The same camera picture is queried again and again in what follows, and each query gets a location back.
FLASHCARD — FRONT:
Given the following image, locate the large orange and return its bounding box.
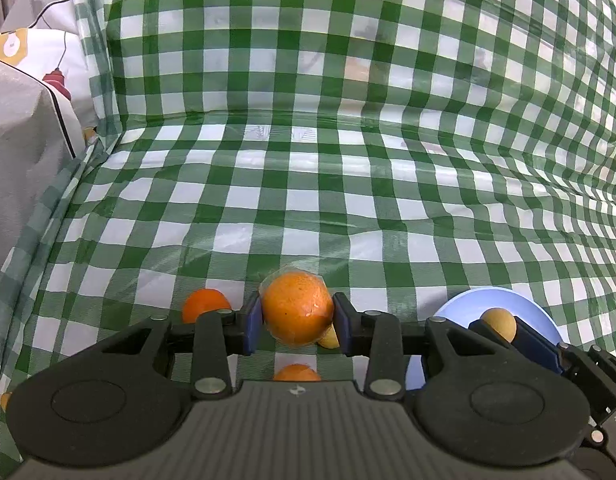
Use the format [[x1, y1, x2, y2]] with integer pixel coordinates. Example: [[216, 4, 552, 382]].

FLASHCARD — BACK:
[[259, 267, 335, 347]]

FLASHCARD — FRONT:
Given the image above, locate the green checked tablecloth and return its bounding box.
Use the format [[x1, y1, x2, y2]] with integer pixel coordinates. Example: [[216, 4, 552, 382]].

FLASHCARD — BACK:
[[0, 0, 616, 466]]

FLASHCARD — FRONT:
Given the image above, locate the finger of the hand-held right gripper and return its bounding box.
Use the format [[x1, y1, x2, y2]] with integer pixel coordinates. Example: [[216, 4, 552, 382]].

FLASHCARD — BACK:
[[469, 319, 565, 376]]

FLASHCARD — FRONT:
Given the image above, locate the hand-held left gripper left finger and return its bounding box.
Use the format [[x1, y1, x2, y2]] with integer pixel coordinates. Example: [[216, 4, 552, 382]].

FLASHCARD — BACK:
[[95, 294, 264, 397]]

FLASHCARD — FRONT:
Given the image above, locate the grey pillow with black piping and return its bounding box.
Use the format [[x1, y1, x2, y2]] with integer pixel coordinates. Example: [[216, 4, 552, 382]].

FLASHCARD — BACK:
[[0, 54, 84, 288]]

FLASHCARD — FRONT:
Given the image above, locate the light blue plate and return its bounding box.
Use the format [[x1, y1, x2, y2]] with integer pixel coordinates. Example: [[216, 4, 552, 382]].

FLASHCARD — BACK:
[[405, 287, 569, 393]]

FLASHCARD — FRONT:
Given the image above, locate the bare orange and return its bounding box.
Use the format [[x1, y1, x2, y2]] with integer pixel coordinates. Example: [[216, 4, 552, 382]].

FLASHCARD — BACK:
[[181, 288, 233, 324], [273, 363, 322, 382]]

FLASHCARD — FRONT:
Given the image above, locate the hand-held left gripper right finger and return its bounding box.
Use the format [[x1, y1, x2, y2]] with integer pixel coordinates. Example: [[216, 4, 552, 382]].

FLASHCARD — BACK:
[[332, 292, 495, 402]]

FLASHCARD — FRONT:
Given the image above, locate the tan longan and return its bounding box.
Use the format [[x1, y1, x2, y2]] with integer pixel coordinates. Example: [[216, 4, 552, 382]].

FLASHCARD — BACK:
[[317, 325, 341, 350], [479, 307, 517, 343]]

